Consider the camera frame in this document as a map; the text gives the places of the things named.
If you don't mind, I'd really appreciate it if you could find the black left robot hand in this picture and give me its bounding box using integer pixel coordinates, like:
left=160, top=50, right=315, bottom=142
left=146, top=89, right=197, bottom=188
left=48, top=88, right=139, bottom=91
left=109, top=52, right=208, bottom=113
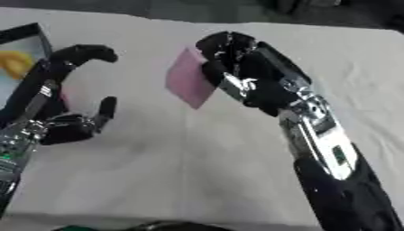
left=0, top=43, right=120, bottom=146

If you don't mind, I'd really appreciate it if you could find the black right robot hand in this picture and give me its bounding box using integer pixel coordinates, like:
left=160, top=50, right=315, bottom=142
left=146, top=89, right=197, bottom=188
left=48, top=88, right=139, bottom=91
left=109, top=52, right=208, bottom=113
left=194, top=31, right=315, bottom=118

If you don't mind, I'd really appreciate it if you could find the pink square card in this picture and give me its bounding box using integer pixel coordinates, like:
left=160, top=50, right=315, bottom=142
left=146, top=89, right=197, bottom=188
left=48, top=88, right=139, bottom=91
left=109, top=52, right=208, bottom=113
left=164, top=46, right=220, bottom=110

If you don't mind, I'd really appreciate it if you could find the black box white inside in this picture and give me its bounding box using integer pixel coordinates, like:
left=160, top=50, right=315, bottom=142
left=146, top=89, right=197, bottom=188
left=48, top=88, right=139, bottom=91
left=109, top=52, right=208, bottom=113
left=0, top=22, right=56, bottom=110

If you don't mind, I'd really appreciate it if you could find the yellow toy fruit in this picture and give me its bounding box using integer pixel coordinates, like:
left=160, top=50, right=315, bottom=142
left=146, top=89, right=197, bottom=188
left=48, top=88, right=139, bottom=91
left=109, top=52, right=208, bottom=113
left=0, top=50, right=37, bottom=81

